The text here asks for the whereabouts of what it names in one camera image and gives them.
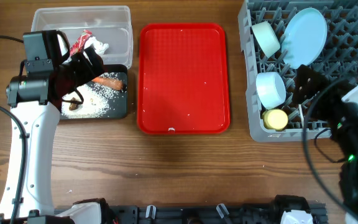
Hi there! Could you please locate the red snack wrapper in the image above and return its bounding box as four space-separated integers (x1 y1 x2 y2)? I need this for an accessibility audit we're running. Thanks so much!
70 29 93 56

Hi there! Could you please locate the white tissue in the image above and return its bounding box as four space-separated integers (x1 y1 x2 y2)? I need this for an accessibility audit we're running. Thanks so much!
84 37 109 55

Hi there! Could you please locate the orange carrot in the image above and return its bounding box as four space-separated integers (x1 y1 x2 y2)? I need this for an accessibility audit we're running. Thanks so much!
92 77 124 91

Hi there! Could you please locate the white rice pile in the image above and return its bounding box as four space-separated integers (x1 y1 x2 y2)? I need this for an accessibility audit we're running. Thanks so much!
60 72 126 119

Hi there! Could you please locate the light blue bowl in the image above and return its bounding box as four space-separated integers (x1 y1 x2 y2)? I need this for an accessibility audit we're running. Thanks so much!
256 72 287 110

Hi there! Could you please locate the dark dried mushroom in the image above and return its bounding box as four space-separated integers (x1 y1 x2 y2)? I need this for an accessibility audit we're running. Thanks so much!
68 98 79 111

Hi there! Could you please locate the large light blue plate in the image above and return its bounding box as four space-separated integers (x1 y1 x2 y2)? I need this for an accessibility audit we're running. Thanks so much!
282 7 328 69

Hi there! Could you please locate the yellow plastic cup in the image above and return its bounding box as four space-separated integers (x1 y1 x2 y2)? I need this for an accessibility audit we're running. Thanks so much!
262 109 288 131

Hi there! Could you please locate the green bowl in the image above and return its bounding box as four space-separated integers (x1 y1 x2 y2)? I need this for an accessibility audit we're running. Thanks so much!
251 21 281 58

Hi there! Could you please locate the white plastic spoon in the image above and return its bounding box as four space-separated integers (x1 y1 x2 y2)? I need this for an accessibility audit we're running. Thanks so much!
298 104 305 128

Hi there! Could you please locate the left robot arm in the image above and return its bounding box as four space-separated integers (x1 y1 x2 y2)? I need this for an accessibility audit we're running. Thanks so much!
0 30 106 223

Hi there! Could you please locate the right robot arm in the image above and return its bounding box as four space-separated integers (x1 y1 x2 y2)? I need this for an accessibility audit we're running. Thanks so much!
294 65 358 223

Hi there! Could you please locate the grey dishwasher rack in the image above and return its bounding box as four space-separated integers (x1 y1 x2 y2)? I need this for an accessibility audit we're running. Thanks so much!
237 1 358 142

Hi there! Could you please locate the black rectangular tray bin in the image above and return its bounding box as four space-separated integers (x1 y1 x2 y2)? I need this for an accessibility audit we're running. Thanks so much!
57 63 129 121

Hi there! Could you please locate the clear plastic bin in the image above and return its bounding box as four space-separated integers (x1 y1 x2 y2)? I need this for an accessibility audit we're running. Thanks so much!
31 6 134 68

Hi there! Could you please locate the red serving tray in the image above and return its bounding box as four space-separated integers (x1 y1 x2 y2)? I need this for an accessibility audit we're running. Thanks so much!
137 23 231 134

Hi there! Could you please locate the left black cable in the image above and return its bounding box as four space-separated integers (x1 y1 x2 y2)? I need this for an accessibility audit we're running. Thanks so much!
0 34 85 224

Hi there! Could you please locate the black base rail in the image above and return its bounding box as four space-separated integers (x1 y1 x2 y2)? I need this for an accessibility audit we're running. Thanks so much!
51 202 328 224

